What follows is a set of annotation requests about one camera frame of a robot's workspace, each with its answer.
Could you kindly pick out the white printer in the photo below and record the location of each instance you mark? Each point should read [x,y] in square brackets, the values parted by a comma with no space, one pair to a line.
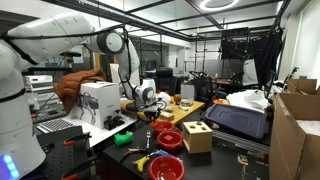
[39,81]

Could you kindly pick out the black mesh office chair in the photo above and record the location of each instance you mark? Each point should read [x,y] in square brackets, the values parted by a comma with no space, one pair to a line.
[203,88]

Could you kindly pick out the black controller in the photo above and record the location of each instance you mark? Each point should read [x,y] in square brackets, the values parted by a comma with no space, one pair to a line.
[111,123]

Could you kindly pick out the clear glass bowl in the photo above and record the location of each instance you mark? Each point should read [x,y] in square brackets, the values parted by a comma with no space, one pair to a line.
[185,104]

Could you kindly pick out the white plush toy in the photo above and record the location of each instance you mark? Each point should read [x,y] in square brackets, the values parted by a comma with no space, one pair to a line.
[165,101]

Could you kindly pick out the black curtain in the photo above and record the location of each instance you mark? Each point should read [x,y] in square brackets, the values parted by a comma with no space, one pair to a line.
[263,50]

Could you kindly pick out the blue white toothpaste tube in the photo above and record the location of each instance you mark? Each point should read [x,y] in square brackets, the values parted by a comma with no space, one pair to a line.
[163,153]

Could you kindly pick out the green toy drill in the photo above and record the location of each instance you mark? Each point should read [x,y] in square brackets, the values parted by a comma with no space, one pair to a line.
[122,139]

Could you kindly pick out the black padded office chair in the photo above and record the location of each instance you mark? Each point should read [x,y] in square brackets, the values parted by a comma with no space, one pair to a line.
[165,80]

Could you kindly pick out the white desk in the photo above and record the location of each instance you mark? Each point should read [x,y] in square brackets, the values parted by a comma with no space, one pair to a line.
[100,134]

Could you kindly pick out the orange wedge block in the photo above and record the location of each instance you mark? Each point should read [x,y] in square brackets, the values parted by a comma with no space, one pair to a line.
[178,130]

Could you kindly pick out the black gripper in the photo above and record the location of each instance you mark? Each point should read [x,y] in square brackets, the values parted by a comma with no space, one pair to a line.
[152,115]

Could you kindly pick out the black orange clamp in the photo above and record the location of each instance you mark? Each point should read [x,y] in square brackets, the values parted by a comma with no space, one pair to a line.
[80,166]
[76,138]

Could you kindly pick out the white box robot dog print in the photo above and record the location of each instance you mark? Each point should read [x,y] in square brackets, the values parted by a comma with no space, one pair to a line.
[103,100]

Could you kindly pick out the red plastic bowl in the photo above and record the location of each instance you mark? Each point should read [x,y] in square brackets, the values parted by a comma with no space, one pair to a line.
[166,170]
[165,127]
[166,144]

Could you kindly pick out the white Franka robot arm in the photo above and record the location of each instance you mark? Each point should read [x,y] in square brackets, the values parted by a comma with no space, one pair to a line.
[50,43]

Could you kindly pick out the black camera on stand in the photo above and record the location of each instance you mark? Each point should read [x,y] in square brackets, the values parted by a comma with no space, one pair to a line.
[71,54]

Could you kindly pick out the black hard case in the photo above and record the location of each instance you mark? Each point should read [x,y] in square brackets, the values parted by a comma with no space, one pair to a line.
[240,141]

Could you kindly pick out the open small cardboard box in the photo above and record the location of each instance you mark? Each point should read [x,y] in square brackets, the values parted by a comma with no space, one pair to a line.
[301,86]

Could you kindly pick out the silver keyboard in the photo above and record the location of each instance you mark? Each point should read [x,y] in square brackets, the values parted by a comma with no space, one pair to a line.
[55,125]

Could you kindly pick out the white plastic bags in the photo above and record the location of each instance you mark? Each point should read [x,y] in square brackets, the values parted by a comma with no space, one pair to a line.
[248,100]

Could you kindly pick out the brown puffy jacket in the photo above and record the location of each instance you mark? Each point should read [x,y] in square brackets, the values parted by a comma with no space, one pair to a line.
[73,85]

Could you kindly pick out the small flat cardboard box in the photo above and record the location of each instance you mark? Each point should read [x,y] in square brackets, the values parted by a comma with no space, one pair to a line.
[166,116]

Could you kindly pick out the light wooden table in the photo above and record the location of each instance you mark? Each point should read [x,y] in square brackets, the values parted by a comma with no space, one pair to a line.
[181,115]

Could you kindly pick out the dark blue bin lid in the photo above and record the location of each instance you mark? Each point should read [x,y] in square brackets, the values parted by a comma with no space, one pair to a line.
[236,120]

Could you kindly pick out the yellow toy banana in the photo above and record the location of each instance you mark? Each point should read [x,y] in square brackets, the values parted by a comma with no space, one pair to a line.
[143,163]

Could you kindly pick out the wooden shape sorter box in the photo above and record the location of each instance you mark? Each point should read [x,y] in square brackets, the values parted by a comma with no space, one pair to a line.
[196,138]

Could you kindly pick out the black perforated board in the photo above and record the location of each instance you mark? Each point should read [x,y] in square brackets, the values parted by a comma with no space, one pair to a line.
[56,155]

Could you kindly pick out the large cardboard box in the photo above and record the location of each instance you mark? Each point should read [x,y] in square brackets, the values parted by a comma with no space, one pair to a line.
[290,143]

